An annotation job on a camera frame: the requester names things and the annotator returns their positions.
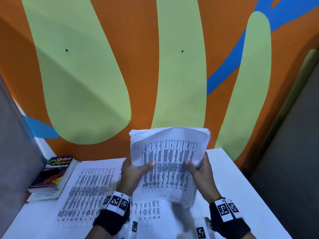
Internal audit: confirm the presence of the person's left hand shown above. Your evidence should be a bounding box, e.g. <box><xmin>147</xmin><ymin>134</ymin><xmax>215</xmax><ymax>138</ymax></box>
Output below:
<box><xmin>117</xmin><ymin>156</ymin><xmax>157</xmax><ymax>197</ymax></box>

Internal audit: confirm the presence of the person's right hand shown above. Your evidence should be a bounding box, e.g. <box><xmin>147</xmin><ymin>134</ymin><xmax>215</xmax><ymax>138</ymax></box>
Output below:
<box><xmin>184</xmin><ymin>152</ymin><xmax>222</xmax><ymax>204</ymax></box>

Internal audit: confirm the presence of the stack of printed paper sheets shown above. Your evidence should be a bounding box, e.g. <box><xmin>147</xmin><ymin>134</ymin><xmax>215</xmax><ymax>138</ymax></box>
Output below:
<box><xmin>129</xmin><ymin>126</ymin><xmax>211</xmax><ymax>209</ymax></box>

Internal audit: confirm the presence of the person's left forearm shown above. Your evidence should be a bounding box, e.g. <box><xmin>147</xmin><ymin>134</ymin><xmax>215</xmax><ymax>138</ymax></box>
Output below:
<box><xmin>85</xmin><ymin>225</ymin><xmax>113</xmax><ymax>239</ymax></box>

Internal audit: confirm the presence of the printed table paper sheet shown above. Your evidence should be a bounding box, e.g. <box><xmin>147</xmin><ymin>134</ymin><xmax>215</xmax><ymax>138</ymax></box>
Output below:
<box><xmin>52</xmin><ymin>167</ymin><xmax>123</xmax><ymax>228</ymax></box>
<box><xmin>130</xmin><ymin>199</ymin><xmax>176</xmax><ymax>230</ymax></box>

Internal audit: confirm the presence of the black paperback book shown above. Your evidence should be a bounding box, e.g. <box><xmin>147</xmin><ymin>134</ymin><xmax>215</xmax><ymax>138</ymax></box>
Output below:
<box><xmin>28</xmin><ymin>156</ymin><xmax>75</xmax><ymax>194</ymax></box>

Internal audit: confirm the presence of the grey partition panel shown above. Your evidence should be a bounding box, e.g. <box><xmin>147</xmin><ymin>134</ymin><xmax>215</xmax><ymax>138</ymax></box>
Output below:
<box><xmin>249</xmin><ymin>49</ymin><xmax>319</xmax><ymax>239</ymax></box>
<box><xmin>0</xmin><ymin>74</ymin><xmax>47</xmax><ymax>237</ymax></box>

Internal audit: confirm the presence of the white paperback book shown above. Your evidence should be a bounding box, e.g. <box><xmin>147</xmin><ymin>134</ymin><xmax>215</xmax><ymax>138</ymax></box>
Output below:
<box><xmin>26</xmin><ymin>160</ymin><xmax>78</xmax><ymax>203</ymax></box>

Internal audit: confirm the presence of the black left wrist strap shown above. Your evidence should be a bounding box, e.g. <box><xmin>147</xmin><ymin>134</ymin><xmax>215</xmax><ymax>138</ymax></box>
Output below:
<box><xmin>93</xmin><ymin>191</ymin><xmax>131</xmax><ymax>236</ymax></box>

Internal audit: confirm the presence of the black wrist strap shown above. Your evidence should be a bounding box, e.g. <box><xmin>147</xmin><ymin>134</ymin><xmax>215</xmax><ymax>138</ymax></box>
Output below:
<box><xmin>209</xmin><ymin>197</ymin><xmax>251</xmax><ymax>239</ymax></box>
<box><xmin>93</xmin><ymin>191</ymin><xmax>131</xmax><ymax>236</ymax></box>

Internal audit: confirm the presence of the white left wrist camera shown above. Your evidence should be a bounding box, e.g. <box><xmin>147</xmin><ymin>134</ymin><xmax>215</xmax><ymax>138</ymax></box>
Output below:
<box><xmin>119</xmin><ymin>213</ymin><xmax>140</xmax><ymax>239</ymax></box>

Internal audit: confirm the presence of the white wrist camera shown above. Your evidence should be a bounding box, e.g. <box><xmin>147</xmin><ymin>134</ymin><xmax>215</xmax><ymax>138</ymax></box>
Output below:
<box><xmin>119</xmin><ymin>213</ymin><xmax>140</xmax><ymax>239</ymax></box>
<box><xmin>194</xmin><ymin>216</ymin><xmax>216</xmax><ymax>239</ymax></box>

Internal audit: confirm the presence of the black right wrist strap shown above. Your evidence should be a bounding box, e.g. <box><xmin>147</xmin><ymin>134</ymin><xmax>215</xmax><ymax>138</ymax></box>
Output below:
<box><xmin>209</xmin><ymin>197</ymin><xmax>251</xmax><ymax>239</ymax></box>

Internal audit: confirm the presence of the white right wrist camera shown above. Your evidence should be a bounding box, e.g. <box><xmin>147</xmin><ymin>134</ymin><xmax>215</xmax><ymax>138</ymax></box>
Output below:
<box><xmin>194</xmin><ymin>216</ymin><xmax>216</xmax><ymax>239</ymax></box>

